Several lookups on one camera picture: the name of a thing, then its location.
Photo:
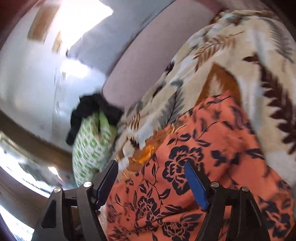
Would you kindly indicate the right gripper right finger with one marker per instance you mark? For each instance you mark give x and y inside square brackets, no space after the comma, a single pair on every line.
[246,221]

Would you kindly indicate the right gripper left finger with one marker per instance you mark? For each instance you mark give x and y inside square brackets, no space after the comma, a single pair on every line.
[71,214]

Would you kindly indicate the orange floral blouse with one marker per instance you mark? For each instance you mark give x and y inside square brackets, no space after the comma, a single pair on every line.
[157,203]

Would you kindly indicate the wooden door with stained glass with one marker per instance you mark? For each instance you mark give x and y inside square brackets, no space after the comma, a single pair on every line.
[30,169]

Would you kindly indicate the green white checkered pillow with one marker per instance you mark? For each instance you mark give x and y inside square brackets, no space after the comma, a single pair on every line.
[92,147]

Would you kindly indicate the black garment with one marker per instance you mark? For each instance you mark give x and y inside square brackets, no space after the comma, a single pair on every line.
[88,105]

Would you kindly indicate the leaf pattern fleece blanket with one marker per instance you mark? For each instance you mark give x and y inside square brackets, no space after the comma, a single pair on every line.
[247,52]

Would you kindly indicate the light blue pillow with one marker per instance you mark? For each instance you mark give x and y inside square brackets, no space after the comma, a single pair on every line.
[103,45]

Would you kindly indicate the pink bolster cushion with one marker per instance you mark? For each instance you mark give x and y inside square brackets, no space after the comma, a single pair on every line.
[147,57]

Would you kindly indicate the beige wall switch plate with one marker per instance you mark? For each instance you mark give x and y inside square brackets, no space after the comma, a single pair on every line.
[57,43]

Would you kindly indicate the framed wall picture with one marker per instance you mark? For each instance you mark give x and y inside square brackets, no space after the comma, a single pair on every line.
[42,22]

